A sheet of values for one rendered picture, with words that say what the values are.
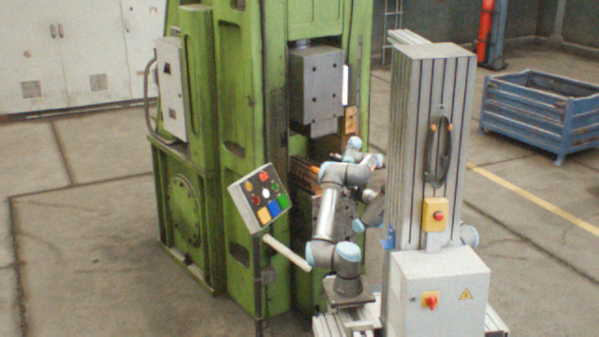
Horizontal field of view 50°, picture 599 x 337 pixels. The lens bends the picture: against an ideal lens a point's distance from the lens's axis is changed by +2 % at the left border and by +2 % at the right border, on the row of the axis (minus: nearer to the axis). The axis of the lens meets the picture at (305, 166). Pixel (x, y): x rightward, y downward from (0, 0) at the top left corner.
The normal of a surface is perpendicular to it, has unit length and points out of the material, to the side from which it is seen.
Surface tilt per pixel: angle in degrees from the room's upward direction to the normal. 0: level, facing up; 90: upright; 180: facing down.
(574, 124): 90
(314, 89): 90
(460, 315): 91
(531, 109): 89
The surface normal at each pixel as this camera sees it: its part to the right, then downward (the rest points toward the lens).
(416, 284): 0.18, 0.37
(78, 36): 0.46, 0.33
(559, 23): -0.90, 0.17
